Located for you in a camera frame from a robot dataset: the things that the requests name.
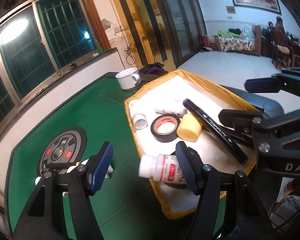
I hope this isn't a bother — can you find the black marker purple cap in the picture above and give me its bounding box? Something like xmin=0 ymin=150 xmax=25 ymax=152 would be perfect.
xmin=183 ymin=99 xmax=248 ymax=165

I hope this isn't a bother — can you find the yellow round jar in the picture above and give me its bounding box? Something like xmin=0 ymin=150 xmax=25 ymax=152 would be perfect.
xmin=176 ymin=113 xmax=202 ymax=142

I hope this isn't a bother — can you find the white bottle green label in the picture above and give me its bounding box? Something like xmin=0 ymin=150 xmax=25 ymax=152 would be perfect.
xmin=154 ymin=100 xmax=187 ymax=117

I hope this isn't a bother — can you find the black tape roll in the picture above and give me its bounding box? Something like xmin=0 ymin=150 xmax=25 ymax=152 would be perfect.
xmin=151 ymin=114 xmax=180 ymax=142

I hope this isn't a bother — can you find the white bottle red label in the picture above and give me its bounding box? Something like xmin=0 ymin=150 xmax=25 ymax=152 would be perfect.
xmin=139 ymin=154 xmax=186 ymax=185

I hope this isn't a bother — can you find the white power adapter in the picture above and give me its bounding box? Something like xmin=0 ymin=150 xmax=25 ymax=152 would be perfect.
xmin=105 ymin=164 xmax=114 ymax=178

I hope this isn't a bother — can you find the black gold pen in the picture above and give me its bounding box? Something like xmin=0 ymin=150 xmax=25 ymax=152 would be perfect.
xmin=43 ymin=161 xmax=81 ymax=170

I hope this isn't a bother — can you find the seated person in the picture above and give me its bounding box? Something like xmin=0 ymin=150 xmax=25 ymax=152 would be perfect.
xmin=275 ymin=16 xmax=293 ymax=67

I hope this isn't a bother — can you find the round table control panel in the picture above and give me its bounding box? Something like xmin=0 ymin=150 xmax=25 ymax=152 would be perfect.
xmin=37 ymin=126 xmax=87 ymax=176

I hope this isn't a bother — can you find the sofa with blanket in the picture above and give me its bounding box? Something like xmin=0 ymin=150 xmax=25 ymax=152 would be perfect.
xmin=215 ymin=25 xmax=262 ymax=56

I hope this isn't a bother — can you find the yellow-edged white tray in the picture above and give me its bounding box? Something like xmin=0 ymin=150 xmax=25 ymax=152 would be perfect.
xmin=124 ymin=69 xmax=260 ymax=221

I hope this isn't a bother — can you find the small white bottle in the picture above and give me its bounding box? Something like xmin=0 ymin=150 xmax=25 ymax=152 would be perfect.
xmin=128 ymin=100 xmax=148 ymax=129

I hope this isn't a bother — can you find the purple black bag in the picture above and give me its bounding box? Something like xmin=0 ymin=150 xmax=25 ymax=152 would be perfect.
xmin=139 ymin=62 xmax=164 ymax=74

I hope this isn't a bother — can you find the white ceramic mug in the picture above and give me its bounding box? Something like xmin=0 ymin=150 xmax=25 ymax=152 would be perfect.
xmin=115 ymin=68 xmax=141 ymax=90

